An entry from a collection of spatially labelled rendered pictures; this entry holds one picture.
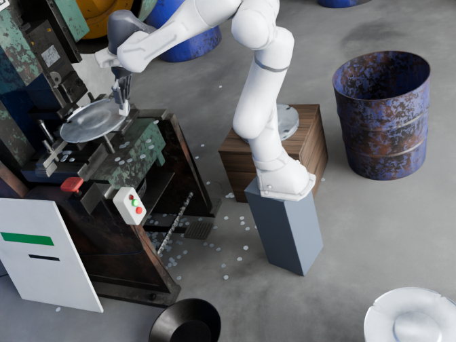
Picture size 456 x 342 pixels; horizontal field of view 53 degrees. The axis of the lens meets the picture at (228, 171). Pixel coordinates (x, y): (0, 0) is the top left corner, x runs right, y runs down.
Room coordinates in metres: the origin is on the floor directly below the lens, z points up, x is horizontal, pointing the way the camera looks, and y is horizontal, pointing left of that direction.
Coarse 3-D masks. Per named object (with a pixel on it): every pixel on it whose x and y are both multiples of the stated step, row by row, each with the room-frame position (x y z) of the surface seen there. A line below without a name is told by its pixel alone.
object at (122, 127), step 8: (136, 112) 1.58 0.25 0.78; (128, 120) 1.54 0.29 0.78; (120, 128) 1.50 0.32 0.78; (104, 136) 1.57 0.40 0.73; (112, 136) 1.59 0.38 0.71; (120, 136) 1.62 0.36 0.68; (104, 144) 1.57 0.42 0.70; (112, 144) 1.57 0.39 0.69; (120, 144) 1.61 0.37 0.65; (112, 152) 1.56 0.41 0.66
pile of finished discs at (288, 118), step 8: (280, 104) 1.91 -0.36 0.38; (280, 112) 1.85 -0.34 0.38; (288, 112) 1.82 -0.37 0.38; (296, 112) 1.80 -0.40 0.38; (280, 120) 1.78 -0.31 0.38; (288, 120) 1.76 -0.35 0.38; (296, 120) 1.74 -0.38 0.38; (280, 128) 1.72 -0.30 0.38; (288, 128) 1.70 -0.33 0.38; (296, 128) 1.70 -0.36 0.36; (280, 136) 1.67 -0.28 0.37; (288, 136) 1.67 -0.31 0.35
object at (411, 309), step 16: (400, 288) 0.79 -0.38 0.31; (416, 288) 0.77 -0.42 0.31; (384, 304) 0.76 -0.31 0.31; (400, 304) 0.74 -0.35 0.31; (416, 304) 0.72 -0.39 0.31; (432, 304) 0.71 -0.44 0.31; (448, 304) 0.69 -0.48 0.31; (368, 320) 0.73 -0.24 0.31; (384, 320) 0.71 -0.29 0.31; (400, 320) 0.69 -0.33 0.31; (416, 320) 0.67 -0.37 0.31; (432, 320) 0.66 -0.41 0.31; (448, 320) 0.64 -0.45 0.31; (368, 336) 0.68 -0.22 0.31; (384, 336) 0.66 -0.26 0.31; (400, 336) 0.65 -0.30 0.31; (416, 336) 0.63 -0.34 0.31; (432, 336) 0.61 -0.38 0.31; (448, 336) 0.60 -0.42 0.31
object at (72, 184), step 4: (68, 180) 1.31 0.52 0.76; (72, 180) 1.31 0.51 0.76; (76, 180) 1.30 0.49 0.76; (80, 180) 1.29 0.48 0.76; (64, 184) 1.30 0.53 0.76; (68, 184) 1.29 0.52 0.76; (72, 184) 1.29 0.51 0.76; (76, 184) 1.28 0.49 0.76; (80, 184) 1.28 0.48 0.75; (60, 188) 1.29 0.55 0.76; (64, 188) 1.28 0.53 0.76; (68, 188) 1.27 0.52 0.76; (72, 188) 1.26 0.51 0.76; (76, 188) 1.26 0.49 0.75; (76, 192) 1.29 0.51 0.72
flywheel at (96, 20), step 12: (84, 0) 2.00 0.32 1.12; (96, 0) 1.96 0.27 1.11; (108, 0) 1.93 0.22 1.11; (120, 0) 1.86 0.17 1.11; (132, 0) 1.83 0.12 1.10; (84, 12) 2.01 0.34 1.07; (96, 12) 1.98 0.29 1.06; (108, 12) 1.92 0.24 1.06; (132, 12) 1.91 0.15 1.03; (96, 24) 1.95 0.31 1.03; (84, 36) 2.00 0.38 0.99; (96, 36) 1.96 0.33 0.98
